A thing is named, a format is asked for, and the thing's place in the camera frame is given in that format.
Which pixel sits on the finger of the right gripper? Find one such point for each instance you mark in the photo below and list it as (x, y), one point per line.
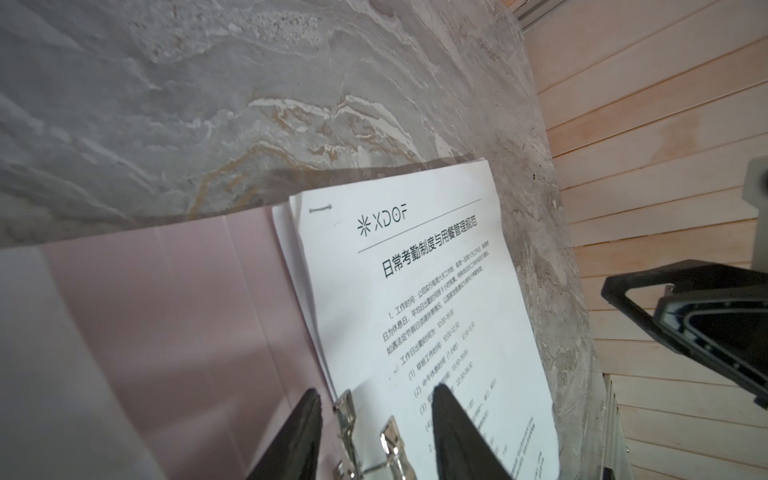
(715, 315)

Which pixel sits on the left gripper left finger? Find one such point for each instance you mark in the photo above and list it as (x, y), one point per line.
(294, 452)

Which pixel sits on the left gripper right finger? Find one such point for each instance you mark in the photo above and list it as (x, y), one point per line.
(461, 451)

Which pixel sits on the pink folder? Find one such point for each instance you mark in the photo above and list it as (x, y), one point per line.
(172, 352)

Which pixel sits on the printed paper sheet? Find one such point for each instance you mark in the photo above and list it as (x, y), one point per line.
(414, 286)
(294, 259)

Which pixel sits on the silver folder clip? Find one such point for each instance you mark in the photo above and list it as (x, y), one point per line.
(367, 456)

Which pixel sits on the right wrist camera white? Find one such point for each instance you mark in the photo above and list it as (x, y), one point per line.
(754, 190)

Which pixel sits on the right aluminium frame post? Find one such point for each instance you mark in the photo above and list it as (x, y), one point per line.
(528, 12)

